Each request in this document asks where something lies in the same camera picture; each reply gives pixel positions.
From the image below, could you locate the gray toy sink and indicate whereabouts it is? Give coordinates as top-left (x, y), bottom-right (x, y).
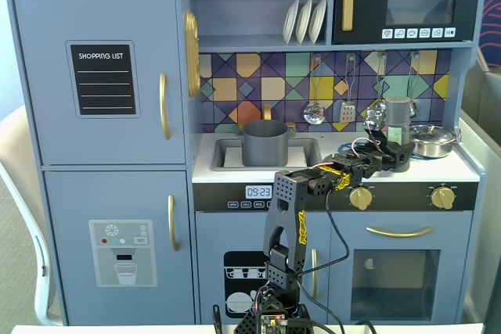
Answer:
top-left (211, 137), bottom-right (324, 173)

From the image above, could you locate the steel slotted spoon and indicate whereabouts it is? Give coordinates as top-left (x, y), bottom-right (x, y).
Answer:
top-left (303, 54), bottom-right (326, 126)

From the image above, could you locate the gold stove knob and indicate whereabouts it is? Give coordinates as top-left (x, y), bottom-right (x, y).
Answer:
top-left (430, 186), bottom-right (456, 210)
top-left (348, 186), bottom-right (373, 210)

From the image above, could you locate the gold toy phone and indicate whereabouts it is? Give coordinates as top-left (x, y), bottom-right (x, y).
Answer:
top-left (183, 9), bottom-right (201, 97)

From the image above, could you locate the gray plastic pot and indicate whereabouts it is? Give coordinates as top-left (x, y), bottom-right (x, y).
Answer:
top-left (235, 120), bottom-right (294, 167)

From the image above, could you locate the white toy plate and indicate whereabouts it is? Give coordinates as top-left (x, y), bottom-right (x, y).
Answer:
top-left (295, 0), bottom-right (313, 45)
top-left (308, 0), bottom-right (328, 45)
top-left (282, 0), bottom-right (301, 45)

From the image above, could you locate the beige partition panel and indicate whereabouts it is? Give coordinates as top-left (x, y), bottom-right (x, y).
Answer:
top-left (460, 63), bottom-right (501, 327)

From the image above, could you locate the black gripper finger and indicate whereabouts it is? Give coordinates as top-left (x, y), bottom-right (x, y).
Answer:
top-left (384, 141), bottom-right (416, 173)

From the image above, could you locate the steel pot with lid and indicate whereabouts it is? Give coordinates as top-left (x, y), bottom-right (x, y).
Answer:
top-left (409, 123), bottom-right (458, 159)

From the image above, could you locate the steel spatula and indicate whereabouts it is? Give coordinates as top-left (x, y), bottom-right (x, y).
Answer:
top-left (338, 53), bottom-right (358, 124)

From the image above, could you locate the gold fridge door handle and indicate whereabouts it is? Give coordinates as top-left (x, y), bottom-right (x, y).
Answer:
top-left (158, 73), bottom-right (172, 141)

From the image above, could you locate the gold microwave handle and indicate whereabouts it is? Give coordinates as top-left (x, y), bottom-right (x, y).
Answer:
top-left (341, 0), bottom-right (355, 32)

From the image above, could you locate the dishwasher door with print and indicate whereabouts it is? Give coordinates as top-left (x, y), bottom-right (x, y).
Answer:
top-left (195, 212), bottom-right (332, 323)

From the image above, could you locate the robot controller board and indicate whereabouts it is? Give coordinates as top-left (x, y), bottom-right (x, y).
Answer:
top-left (258, 313), bottom-right (289, 329)

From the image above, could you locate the black table clamp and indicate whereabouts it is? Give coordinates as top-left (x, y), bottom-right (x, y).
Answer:
top-left (211, 304), bottom-right (223, 334)

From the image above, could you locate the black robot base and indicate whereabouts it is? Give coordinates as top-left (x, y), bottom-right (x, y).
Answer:
top-left (234, 282), bottom-right (314, 334)

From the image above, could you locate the freezer door with dispenser print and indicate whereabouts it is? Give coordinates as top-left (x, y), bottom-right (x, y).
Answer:
top-left (43, 171), bottom-right (195, 325)

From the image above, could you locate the gray salt shaker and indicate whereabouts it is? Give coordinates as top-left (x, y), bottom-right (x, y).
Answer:
top-left (385, 96), bottom-right (413, 148)

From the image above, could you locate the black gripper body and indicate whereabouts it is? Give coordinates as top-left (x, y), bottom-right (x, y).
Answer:
top-left (354, 136), bottom-right (395, 178)

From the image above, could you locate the oven door with window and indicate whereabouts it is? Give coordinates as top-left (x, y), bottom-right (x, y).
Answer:
top-left (330, 212), bottom-right (473, 323)

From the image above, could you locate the gold freezer door handle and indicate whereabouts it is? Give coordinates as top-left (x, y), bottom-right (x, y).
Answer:
top-left (167, 194), bottom-right (181, 252)

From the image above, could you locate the black toy microwave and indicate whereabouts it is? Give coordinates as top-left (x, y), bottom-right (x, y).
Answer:
top-left (332, 0), bottom-right (481, 45)

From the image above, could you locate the gold dishwasher handle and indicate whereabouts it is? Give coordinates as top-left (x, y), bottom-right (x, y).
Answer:
top-left (311, 248), bottom-right (319, 300)

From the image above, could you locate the fridge door with shopping list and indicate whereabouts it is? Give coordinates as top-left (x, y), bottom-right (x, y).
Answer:
top-left (11, 0), bottom-right (187, 166)

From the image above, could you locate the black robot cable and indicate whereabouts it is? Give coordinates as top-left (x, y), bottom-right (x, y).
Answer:
top-left (299, 189), bottom-right (351, 334)

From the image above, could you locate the gold oven handle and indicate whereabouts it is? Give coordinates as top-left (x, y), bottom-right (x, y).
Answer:
top-left (366, 225), bottom-right (434, 239)

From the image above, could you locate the steel hanging utensil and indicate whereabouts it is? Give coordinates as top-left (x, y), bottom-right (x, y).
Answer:
top-left (406, 52), bottom-right (422, 118)

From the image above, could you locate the steel ladle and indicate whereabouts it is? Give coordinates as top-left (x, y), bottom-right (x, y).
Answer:
top-left (373, 52), bottom-right (391, 110)

